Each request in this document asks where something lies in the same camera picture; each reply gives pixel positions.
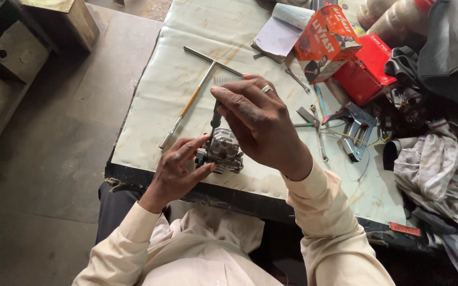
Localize orange printed carton box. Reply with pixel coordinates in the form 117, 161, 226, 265
294, 5, 363, 85

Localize blue pen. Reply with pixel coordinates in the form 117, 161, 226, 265
314, 83, 328, 120

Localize yellow wire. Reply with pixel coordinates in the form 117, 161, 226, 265
324, 126, 391, 147

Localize person's right hand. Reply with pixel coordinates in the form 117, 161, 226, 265
210, 73, 313, 182

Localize person's left hand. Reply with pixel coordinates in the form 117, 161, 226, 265
138, 134, 218, 214

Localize white paper notebook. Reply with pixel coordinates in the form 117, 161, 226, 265
251, 3, 315, 64

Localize person's dark trousers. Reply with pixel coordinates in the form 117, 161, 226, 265
95, 181, 144, 244

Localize steel pliers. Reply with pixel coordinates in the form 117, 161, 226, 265
294, 104, 329, 163

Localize person's cream shirt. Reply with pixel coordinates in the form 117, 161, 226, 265
134, 200, 285, 286

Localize dirty white rag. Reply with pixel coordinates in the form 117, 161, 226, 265
394, 118, 458, 239

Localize steel T-handle wrench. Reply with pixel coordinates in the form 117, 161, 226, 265
158, 46, 245, 150

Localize pale vinyl table cover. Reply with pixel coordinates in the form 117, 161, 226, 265
112, 0, 409, 227

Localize grey metal carburetor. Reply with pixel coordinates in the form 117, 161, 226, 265
194, 128, 245, 175

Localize grey metal bracket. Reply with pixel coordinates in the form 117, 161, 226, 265
322, 102, 378, 163

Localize grey stone block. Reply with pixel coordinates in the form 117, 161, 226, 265
0, 21, 51, 84

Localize small steel spanner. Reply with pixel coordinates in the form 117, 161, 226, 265
285, 68, 311, 94

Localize red carton box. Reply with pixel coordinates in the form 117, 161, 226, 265
332, 34, 397, 106

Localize black bag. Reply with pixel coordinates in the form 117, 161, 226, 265
384, 0, 458, 117

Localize wooden box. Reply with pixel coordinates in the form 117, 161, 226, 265
19, 0, 100, 53

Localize orange tag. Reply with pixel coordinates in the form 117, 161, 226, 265
389, 222, 422, 237

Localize black throttle slide with spring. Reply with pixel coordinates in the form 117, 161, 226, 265
208, 75, 245, 140

